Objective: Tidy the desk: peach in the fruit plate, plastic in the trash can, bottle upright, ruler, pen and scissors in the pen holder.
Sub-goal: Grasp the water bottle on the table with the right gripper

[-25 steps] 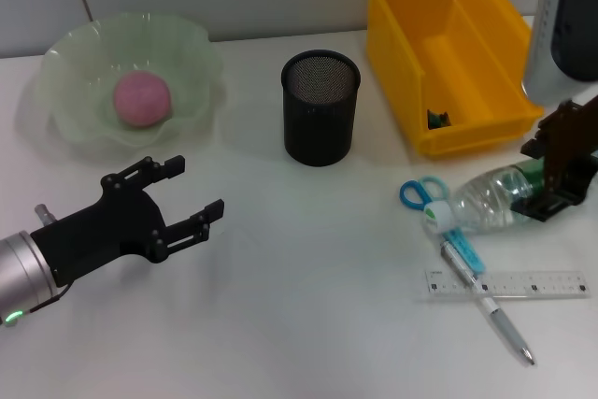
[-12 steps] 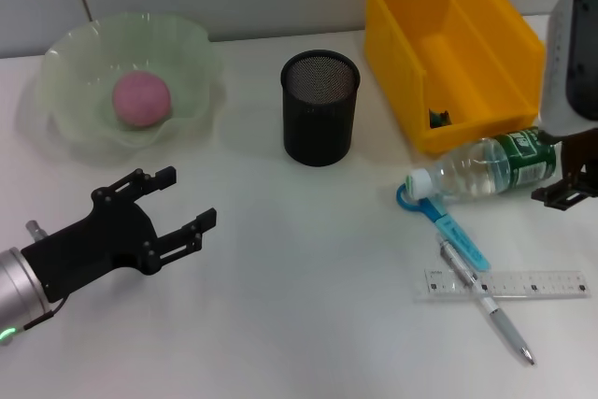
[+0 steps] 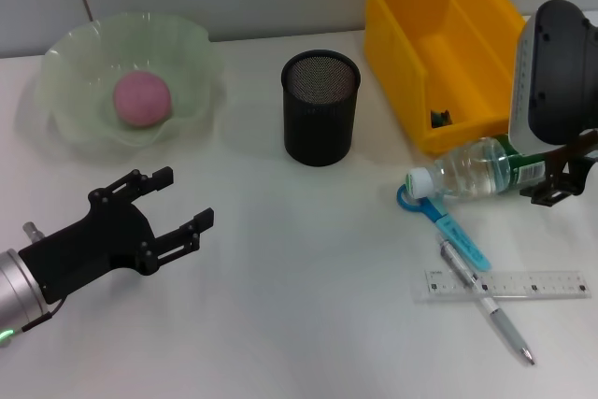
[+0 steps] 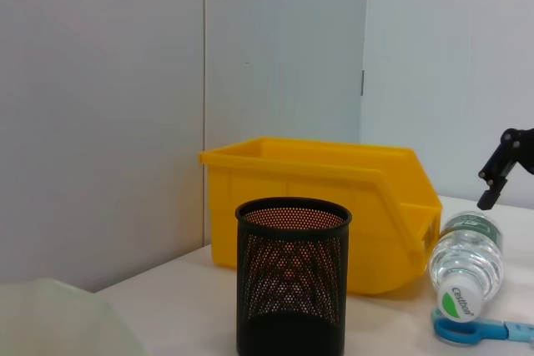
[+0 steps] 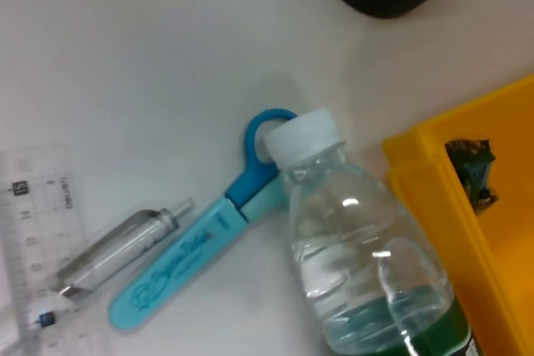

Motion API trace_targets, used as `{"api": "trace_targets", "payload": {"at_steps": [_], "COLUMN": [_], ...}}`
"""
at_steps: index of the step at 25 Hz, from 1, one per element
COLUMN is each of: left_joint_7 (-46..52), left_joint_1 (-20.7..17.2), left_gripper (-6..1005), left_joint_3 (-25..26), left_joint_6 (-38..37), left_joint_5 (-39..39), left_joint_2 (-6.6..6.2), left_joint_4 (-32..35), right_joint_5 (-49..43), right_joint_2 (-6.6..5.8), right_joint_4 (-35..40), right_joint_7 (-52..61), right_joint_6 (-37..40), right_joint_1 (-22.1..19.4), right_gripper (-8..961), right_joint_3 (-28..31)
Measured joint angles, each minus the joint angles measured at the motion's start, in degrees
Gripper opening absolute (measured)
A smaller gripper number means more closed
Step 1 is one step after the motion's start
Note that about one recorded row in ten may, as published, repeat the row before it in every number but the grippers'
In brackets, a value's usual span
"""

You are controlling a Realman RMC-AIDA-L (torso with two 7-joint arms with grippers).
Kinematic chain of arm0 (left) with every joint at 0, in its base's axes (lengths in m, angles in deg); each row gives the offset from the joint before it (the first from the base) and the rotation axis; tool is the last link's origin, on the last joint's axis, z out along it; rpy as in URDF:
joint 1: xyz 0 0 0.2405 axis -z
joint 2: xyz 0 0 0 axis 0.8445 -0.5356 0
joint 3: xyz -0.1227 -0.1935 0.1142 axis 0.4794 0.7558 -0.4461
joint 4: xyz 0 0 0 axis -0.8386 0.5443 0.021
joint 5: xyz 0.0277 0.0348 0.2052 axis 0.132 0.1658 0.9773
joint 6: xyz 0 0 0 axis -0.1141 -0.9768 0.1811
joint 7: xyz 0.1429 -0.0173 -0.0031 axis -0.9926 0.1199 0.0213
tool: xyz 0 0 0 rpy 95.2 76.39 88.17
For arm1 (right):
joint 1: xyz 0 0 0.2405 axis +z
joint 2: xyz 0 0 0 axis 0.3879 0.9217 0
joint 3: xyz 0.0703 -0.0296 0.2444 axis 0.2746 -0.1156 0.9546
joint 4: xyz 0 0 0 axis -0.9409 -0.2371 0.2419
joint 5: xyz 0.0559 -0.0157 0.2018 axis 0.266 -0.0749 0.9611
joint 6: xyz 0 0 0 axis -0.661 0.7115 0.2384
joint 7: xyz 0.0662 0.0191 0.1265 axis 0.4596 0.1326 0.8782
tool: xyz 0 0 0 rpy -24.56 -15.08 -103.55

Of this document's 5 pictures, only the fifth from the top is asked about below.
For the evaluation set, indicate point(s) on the clear green-label water bottle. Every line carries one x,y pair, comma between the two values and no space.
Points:
354,247

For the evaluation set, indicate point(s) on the blue sheathed scissors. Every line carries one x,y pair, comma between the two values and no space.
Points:
179,264

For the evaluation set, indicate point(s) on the silver white pen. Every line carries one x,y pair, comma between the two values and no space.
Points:
121,247

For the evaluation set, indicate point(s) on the clear plastic ruler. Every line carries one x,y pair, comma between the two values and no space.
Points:
37,227

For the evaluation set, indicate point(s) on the yellow plastic bin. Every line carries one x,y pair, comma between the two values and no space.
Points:
500,227

